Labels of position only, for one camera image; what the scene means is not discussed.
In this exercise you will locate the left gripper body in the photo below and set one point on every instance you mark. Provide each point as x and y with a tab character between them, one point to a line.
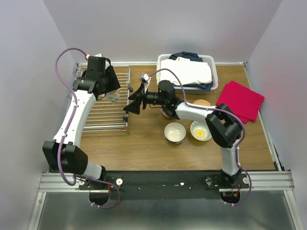
103	79

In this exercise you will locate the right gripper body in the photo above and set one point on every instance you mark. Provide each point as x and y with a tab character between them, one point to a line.
152	97

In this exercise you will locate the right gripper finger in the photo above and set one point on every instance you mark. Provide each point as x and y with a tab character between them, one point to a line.
138	94
134	107

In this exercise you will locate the white floral bowl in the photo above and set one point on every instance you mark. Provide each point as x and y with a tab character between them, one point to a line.
113	96

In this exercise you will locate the dark blue floral bowl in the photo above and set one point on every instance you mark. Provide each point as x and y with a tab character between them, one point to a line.
167	113

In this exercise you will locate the beige flower pattern bowl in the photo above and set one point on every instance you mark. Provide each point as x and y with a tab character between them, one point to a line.
201	102

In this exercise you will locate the teal white bowl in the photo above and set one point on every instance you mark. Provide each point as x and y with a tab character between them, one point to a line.
175	133

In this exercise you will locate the yellow dotted white bowl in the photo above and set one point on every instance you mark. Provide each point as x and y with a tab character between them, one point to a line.
200	131

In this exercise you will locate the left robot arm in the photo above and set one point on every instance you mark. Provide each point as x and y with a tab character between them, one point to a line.
63	153

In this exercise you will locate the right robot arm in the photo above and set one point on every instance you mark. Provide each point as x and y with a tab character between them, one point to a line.
224	128

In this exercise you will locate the white folded cloth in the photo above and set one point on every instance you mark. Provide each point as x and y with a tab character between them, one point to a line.
189	72

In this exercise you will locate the white plastic laundry basket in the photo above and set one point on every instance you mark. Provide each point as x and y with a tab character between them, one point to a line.
187	69

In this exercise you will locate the dark blue cloth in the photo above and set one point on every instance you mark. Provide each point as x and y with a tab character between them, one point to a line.
183	55

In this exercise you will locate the red folded cloth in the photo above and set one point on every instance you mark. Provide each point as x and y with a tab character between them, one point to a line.
242	101

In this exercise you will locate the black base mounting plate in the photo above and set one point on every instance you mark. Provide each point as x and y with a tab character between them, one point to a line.
162	185

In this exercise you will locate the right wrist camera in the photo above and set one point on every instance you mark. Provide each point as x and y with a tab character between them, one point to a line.
145	81

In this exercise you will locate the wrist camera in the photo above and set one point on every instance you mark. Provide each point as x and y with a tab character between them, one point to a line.
145	81
94	55

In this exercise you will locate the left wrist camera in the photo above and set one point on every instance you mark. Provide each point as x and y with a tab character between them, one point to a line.
94	55

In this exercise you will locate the metal wire dish rack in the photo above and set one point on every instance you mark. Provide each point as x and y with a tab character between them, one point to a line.
107	115

